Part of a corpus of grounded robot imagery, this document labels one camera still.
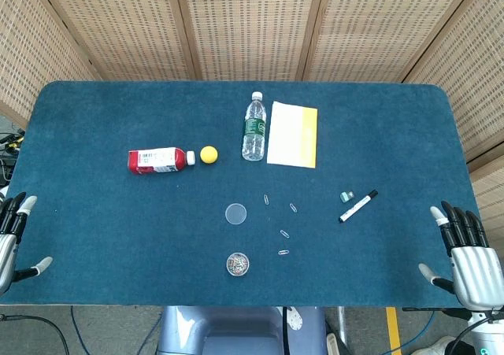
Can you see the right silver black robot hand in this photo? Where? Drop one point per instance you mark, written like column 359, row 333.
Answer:
column 474, row 272

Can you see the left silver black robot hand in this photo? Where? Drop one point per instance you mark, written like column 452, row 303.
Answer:
column 7, row 248

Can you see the paper clip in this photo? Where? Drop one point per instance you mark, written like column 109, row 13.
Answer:
column 282, row 252
column 293, row 208
column 284, row 234
column 267, row 199

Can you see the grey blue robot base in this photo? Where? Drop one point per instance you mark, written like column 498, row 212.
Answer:
column 236, row 331

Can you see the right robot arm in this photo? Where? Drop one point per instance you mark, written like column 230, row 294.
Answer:
column 488, row 335

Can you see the round container of clips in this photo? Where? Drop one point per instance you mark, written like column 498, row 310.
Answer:
column 238, row 264

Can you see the white sneaker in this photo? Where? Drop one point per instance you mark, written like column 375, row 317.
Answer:
column 437, row 347

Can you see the blue table cloth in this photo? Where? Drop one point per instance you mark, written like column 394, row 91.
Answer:
column 118, row 221

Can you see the black white marker pen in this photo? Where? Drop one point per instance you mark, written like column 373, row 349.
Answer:
column 358, row 206

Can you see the red juice bottle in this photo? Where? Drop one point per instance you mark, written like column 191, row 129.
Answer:
column 151, row 161

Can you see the woven folding screen panel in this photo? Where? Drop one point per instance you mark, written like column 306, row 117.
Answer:
column 23, row 56
column 118, row 24
column 472, row 87
column 252, row 28
column 378, row 28

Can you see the yellow ball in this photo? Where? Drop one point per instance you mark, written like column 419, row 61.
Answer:
column 208, row 154

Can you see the clear round plastic lid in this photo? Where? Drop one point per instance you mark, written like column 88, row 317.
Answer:
column 236, row 213

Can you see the white yellow paper pad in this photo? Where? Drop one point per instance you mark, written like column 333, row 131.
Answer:
column 287, row 134

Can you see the clear water bottle green label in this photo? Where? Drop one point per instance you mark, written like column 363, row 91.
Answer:
column 254, row 134

